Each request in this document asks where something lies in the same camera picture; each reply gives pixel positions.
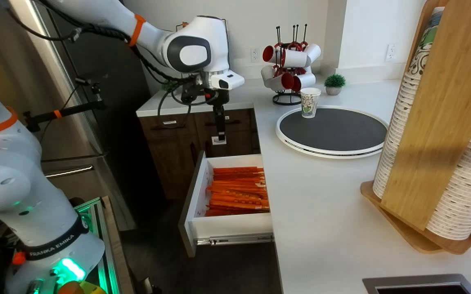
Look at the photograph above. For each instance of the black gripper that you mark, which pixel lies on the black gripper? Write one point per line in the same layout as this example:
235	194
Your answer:
220	99

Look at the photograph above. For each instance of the brown wooden drawer white inside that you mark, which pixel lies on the brown wooden drawer white inside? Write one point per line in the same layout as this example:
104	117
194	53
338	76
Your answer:
230	227

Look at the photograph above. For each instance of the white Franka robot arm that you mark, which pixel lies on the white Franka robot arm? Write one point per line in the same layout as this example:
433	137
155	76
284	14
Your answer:
7	181

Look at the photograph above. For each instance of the orange packets in drawer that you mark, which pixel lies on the orange packets in drawer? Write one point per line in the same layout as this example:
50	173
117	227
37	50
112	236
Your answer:
238	191

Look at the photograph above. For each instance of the white mug red inside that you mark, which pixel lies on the white mug red inside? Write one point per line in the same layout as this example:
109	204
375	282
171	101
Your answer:
303	83
271	53
271	76
297	58
313	53

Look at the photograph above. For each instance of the printed paper cup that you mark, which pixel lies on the printed paper cup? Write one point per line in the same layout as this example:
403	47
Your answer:
310	104

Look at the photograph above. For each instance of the small potted plant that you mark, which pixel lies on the small potted plant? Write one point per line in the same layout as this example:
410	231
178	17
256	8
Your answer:
335	83

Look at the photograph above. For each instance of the black rod with orange band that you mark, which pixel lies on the black rod with orange band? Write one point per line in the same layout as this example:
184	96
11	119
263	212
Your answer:
78	111

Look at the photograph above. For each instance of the stainless steel fridge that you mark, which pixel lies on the stainless steel fridge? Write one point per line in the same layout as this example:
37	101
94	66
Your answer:
83	181

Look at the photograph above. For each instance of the robot stand with green light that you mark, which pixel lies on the robot stand with green light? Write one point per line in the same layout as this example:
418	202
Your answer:
91	240

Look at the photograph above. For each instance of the stack of printed paper cups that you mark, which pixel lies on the stack of printed paper cups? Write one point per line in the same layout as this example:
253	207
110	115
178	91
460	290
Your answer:
405	115

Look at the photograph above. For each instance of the wooden cup dispenser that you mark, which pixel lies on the wooden cup dispenser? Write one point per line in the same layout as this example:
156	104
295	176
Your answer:
442	125

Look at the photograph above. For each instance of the stack of white paper cups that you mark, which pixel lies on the stack of white paper cups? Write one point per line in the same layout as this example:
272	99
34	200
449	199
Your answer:
467	186

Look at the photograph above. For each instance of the metal rimmed counter chute opening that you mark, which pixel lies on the metal rimmed counter chute opening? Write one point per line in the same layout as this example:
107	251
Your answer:
421	289

